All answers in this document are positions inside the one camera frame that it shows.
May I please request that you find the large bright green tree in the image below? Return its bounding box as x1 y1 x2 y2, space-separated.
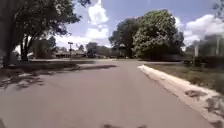
131 9 186 62

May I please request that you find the group of shady trees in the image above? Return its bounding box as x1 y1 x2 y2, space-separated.
0 0 91 66

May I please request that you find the small dark tree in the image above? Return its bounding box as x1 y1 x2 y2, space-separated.
85 41 99 58

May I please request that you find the low house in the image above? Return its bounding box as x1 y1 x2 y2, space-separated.
53 49 88 60

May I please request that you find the building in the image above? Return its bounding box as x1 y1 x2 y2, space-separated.
191 34 224 66

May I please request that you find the pale concrete kerb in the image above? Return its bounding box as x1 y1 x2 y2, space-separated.
137 64 224 126

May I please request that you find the grey asphalt road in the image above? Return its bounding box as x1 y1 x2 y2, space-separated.
0 59 218 128

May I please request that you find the pole with sign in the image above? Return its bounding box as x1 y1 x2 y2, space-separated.
67 41 74 61

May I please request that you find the dry grass verge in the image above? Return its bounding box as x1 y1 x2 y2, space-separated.
144 62 224 94

